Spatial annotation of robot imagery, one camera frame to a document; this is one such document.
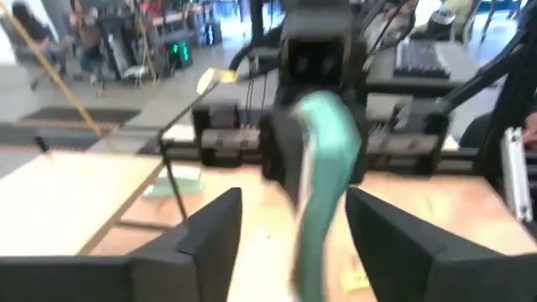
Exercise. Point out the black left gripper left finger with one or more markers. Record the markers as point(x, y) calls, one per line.
point(201, 251)

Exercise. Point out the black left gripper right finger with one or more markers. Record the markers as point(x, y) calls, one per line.
point(398, 260)

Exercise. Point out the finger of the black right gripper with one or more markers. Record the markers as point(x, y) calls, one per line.
point(363, 159)
point(281, 155)

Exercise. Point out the teal scissors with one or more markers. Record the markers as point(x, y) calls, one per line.
point(327, 168)

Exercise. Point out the yellow sticky note pad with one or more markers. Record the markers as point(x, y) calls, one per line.
point(356, 280)

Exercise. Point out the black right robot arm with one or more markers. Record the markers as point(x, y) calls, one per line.
point(314, 23)

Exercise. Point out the pale yellow tag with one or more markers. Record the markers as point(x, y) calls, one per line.
point(216, 77)

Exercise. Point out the mint green stapler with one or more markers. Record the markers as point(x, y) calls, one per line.
point(176, 184)

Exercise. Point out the green lit display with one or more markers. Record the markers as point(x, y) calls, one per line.
point(182, 52)

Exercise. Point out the black keyboard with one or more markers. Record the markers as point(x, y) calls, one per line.
point(419, 60)

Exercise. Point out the grey desk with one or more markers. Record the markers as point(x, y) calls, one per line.
point(461, 63)

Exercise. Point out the silver aluminium extrusion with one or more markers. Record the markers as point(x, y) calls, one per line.
point(516, 176)

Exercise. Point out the person's hand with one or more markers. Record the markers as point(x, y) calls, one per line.
point(530, 130)

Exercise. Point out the hazard-striped black floor mat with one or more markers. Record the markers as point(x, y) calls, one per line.
point(79, 115)

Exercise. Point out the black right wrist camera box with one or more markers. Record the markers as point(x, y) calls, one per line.
point(314, 63)

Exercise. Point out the black camera rig frame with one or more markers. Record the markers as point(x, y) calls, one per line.
point(516, 84)

